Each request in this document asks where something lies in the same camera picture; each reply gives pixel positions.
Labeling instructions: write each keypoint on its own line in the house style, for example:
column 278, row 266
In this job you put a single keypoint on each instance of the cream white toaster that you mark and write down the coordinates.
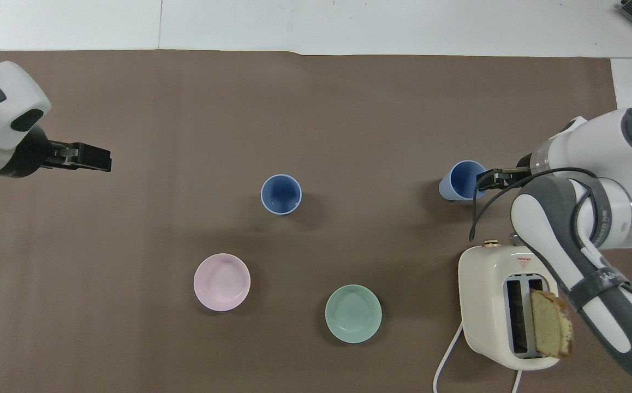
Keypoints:
column 485, row 305

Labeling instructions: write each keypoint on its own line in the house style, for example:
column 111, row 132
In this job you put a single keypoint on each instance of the blue cup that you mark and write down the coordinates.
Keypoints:
column 281, row 194
column 460, row 180

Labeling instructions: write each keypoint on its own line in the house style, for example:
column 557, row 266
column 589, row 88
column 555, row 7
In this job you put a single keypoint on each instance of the green plate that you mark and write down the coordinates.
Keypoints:
column 353, row 314

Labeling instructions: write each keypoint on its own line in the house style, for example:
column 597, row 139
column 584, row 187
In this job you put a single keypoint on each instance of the bread slice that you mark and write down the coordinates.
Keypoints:
column 550, row 325

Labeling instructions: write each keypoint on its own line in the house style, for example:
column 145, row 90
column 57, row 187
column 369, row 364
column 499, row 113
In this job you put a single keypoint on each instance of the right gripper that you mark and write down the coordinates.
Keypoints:
column 524, row 162

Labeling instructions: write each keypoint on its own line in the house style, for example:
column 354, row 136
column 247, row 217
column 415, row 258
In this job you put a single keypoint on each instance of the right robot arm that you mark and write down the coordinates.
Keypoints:
column 610, row 147

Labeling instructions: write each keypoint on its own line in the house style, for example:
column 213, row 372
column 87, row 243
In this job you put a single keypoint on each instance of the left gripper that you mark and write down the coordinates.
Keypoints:
column 35, row 155

